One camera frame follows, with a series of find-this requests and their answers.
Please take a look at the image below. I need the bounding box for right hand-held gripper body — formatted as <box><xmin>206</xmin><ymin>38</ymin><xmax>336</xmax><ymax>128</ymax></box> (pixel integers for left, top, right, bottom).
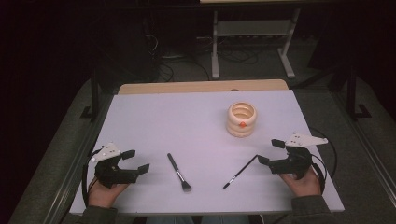
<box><xmin>267</xmin><ymin>133</ymin><xmax>329</xmax><ymax>181</ymax></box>

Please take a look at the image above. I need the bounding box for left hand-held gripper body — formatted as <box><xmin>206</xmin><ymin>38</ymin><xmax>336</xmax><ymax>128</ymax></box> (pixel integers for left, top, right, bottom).
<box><xmin>91</xmin><ymin>142</ymin><xmax>139</xmax><ymax>189</ymax></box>

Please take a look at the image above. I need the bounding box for thin black brush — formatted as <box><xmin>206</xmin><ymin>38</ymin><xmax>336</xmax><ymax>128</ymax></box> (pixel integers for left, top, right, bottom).
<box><xmin>222</xmin><ymin>154</ymin><xmax>259</xmax><ymax>189</ymax></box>

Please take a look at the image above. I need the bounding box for black makeup brush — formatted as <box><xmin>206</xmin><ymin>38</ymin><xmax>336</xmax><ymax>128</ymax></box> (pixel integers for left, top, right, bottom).
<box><xmin>166</xmin><ymin>152</ymin><xmax>192</xmax><ymax>193</ymax></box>

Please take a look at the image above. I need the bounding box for cream ribbed cup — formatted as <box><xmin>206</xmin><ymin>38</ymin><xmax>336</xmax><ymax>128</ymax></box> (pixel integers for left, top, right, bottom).
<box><xmin>226</xmin><ymin>101</ymin><xmax>258</xmax><ymax>138</ymax></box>

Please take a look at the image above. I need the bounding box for person's left hand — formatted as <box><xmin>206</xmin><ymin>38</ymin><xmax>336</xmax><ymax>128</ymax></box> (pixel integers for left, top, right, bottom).
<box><xmin>88</xmin><ymin>180</ymin><xmax>130</xmax><ymax>209</ymax></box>

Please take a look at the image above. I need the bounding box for person's right hand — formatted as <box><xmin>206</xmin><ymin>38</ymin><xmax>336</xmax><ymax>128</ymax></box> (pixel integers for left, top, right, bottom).
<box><xmin>278</xmin><ymin>167</ymin><xmax>322</xmax><ymax>198</ymax></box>

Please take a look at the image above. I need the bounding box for black stand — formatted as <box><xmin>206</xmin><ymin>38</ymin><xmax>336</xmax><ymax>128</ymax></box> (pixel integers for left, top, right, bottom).
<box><xmin>79</xmin><ymin>69</ymin><xmax>101</xmax><ymax>122</ymax></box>
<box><xmin>346</xmin><ymin>66</ymin><xmax>372</xmax><ymax>120</ymax></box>

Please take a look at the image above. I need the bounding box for wooden table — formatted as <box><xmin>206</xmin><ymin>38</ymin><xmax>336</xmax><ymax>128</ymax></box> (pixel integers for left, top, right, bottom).
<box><xmin>118</xmin><ymin>78</ymin><xmax>290</xmax><ymax>95</ymax></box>

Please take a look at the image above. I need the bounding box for white metal stand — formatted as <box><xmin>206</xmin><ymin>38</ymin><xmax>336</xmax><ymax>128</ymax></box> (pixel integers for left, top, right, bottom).
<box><xmin>200</xmin><ymin>0</ymin><xmax>302</xmax><ymax>80</ymax></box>

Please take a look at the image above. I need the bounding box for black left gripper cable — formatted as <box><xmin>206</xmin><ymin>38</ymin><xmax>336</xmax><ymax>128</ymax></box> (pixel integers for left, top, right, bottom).
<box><xmin>81</xmin><ymin>148</ymin><xmax>102</xmax><ymax>208</ymax></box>

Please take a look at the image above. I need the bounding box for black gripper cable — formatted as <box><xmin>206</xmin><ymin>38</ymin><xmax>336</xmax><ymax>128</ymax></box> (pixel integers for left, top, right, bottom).
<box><xmin>81</xmin><ymin>148</ymin><xmax>102</xmax><ymax>208</ymax></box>
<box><xmin>307</xmin><ymin>126</ymin><xmax>338</xmax><ymax>194</ymax></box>

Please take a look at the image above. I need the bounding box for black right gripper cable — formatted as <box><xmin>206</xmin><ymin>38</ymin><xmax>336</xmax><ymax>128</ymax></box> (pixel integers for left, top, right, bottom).
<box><xmin>307</xmin><ymin>126</ymin><xmax>338</xmax><ymax>194</ymax></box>

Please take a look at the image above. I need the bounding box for metal floor rail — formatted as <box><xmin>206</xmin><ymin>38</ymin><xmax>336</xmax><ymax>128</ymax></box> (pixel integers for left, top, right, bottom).
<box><xmin>46</xmin><ymin>102</ymin><xmax>108</xmax><ymax>224</ymax></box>
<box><xmin>330</xmin><ymin>91</ymin><xmax>396</xmax><ymax>200</ymax></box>

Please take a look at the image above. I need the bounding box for tangle of floor cables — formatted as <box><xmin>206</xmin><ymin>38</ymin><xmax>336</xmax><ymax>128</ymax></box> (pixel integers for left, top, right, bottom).
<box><xmin>144</xmin><ymin>18</ymin><xmax>261</xmax><ymax>82</ymax></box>

